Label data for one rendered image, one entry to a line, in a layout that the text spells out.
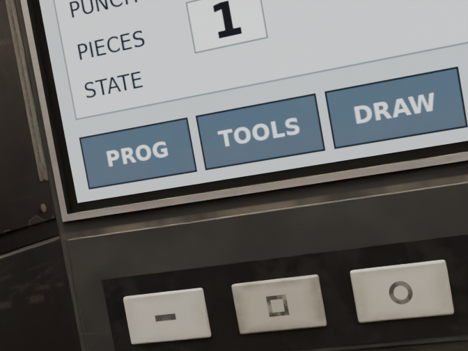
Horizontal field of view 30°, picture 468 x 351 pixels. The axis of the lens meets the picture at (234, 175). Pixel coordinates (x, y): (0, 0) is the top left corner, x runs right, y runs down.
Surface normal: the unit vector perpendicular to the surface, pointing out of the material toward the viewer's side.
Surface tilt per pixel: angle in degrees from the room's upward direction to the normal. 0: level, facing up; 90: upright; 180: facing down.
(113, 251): 90
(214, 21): 90
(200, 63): 90
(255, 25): 90
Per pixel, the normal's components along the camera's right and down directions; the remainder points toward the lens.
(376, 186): -0.32, 0.11
